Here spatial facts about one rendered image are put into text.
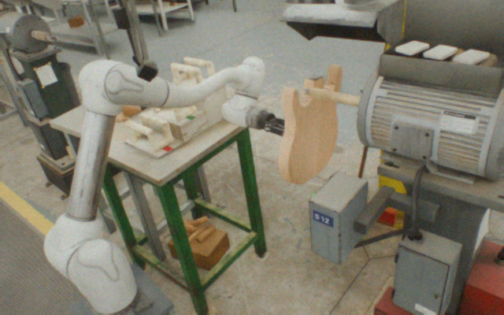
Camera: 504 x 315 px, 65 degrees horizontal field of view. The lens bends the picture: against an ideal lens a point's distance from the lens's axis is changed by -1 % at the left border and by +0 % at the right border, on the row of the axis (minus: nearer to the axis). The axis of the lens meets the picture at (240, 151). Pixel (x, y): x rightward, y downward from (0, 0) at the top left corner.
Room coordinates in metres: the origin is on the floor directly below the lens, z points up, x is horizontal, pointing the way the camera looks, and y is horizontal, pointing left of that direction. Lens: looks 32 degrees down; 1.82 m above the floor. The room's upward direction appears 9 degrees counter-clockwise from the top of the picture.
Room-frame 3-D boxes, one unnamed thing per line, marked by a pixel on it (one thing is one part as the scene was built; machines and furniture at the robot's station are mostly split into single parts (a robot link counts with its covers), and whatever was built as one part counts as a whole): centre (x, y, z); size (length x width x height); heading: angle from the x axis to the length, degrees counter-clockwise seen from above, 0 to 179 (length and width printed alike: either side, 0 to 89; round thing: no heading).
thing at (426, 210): (0.85, -0.46, 1.02); 0.13 x 0.04 x 0.04; 44
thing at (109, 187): (1.76, 0.72, 0.45); 0.05 x 0.05 x 0.90; 44
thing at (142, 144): (1.63, 0.39, 0.94); 0.27 x 0.15 x 0.01; 44
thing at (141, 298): (0.92, 0.49, 0.73); 0.22 x 0.18 x 0.06; 37
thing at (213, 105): (1.84, 0.17, 1.02); 0.27 x 0.15 x 0.17; 44
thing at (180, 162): (1.74, 0.35, 0.55); 0.62 x 0.58 x 0.76; 44
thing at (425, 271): (0.78, -0.48, 0.93); 0.15 x 0.10 x 0.55; 44
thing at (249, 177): (1.72, -0.02, 0.45); 0.05 x 0.05 x 0.90; 44
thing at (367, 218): (0.86, -0.36, 1.02); 0.19 x 0.04 x 0.04; 134
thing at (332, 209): (0.82, -0.31, 0.99); 0.24 x 0.21 x 0.26; 44
